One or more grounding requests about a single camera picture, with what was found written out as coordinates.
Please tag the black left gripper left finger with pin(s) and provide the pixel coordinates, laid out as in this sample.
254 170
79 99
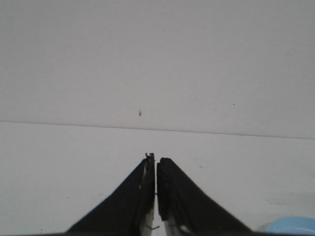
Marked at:
129 209

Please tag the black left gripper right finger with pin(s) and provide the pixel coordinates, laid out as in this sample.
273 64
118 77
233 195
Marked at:
185 208

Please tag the light blue round plate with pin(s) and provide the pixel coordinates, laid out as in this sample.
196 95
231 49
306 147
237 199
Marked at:
292 225

